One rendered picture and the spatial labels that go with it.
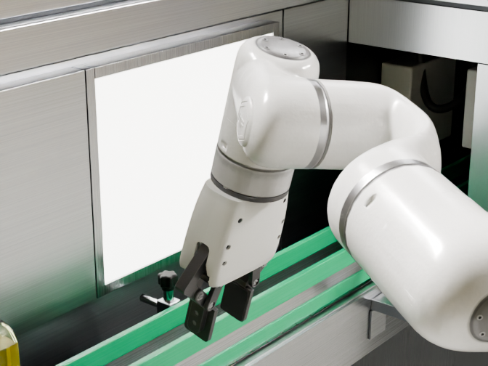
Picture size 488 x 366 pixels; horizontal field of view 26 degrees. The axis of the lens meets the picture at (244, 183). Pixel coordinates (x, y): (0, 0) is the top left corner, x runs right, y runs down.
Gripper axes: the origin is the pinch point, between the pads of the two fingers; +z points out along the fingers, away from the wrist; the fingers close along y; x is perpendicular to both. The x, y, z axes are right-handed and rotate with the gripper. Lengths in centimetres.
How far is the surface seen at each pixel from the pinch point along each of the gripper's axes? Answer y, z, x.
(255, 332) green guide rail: -39, 33, -18
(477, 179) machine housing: -90, 19, -12
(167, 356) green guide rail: -19.4, 28.6, -19.0
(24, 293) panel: -8.9, 24.8, -36.8
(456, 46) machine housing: -90, -2, -24
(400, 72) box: -102, 12, -39
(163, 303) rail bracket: -29, 30, -29
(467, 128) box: -100, 15, -21
